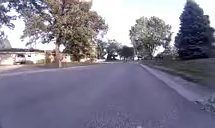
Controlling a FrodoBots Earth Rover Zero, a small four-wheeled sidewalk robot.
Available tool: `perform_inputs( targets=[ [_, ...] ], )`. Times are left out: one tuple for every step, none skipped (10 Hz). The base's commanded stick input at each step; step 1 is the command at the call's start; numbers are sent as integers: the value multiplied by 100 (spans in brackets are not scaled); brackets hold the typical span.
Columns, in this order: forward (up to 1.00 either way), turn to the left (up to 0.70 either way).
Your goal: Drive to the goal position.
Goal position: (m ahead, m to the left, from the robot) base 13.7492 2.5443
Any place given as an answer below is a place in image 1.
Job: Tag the group of dark trees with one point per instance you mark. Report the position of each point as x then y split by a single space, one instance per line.
126 52

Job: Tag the grey asphalt road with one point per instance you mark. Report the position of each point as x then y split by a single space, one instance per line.
105 93

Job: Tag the building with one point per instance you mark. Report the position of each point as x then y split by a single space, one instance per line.
65 58

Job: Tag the tall round leafy tree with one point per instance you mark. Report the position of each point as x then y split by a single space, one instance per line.
150 36

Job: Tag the large leafy tree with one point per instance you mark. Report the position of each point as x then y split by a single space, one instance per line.
57 50

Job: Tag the pale concrete kerb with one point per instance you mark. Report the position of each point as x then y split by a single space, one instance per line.
175 83
28 71

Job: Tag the low pale house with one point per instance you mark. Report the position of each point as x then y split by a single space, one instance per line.
31 56

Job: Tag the vehicle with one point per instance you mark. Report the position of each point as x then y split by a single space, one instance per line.
20 59

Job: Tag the dark conifer tree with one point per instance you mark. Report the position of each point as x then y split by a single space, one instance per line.
195 33

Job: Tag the rubble patch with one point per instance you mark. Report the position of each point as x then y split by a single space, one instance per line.
211 104

